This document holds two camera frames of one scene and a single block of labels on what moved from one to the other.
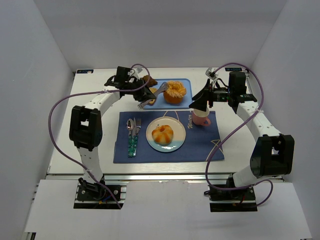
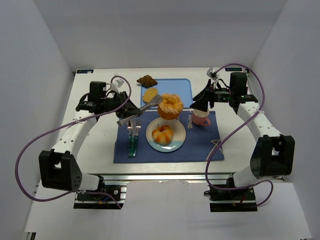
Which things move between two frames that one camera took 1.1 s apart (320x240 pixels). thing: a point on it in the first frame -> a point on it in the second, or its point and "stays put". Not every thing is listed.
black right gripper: [208, 94] stays put
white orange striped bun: [163, 135] stays put
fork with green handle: [138, 126] stays put
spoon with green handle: [130, 125] stays put
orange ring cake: [175, 90] -> [171, 106]
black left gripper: [144, 90] -> [124, 104]
